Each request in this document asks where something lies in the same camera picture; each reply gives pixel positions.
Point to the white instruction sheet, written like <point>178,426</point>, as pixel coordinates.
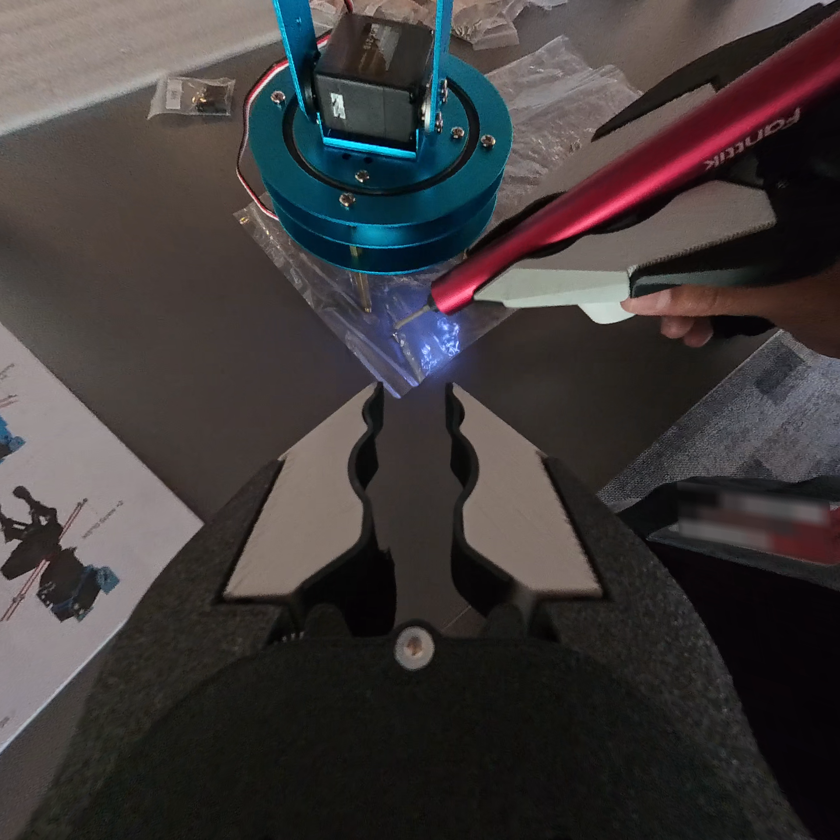
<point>65,525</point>

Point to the red electric screwdriver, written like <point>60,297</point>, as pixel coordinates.
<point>623,197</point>

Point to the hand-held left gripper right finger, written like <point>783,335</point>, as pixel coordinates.
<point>531,525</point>

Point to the white foam sheet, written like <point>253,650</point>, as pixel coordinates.
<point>98,52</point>

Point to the clear plastic bag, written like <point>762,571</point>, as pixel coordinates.
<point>558,98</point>

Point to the grey desk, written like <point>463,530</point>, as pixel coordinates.
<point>164,262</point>

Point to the small bag of black parts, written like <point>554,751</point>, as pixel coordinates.
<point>190,97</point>

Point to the person's right hand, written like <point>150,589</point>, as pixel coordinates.
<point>722,308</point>

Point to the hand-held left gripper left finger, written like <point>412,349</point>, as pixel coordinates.
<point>295,525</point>

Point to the blue toy robot arm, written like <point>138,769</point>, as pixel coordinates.
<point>367,216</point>

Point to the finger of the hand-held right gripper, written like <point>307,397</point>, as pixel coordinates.
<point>656,105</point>
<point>623,262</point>

